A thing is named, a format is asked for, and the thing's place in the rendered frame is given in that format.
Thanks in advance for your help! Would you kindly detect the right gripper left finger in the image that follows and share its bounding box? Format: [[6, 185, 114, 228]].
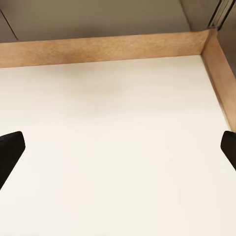
[[0, 131, 26, 189]]

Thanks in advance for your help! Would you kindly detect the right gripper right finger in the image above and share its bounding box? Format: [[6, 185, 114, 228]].
[[220, 131, 236, 170]]

